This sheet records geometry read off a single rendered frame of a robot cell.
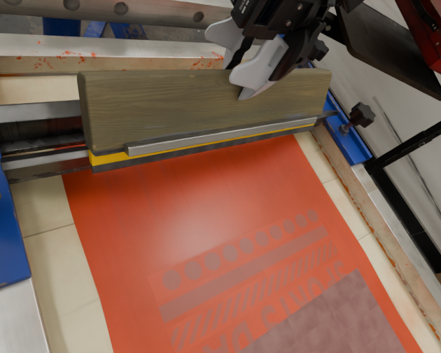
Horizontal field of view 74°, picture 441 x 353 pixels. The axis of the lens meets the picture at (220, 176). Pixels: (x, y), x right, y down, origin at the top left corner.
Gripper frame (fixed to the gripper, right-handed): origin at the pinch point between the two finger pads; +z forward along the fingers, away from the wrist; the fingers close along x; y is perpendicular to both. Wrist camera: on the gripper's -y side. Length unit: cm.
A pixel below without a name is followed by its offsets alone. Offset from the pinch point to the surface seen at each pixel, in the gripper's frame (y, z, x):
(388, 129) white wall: -200, 80, -18
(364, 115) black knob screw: -26.1, 3.2, 6.5
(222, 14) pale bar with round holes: -11.3, 6.6, -20.7
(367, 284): -17.0, 13.7, 31.1
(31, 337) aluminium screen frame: 26.5, 10.1, 17.5
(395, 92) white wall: -200, 61, -38
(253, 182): -5.6, 13.7, 9.3
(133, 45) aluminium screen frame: 6.2, 10.1, -16.2
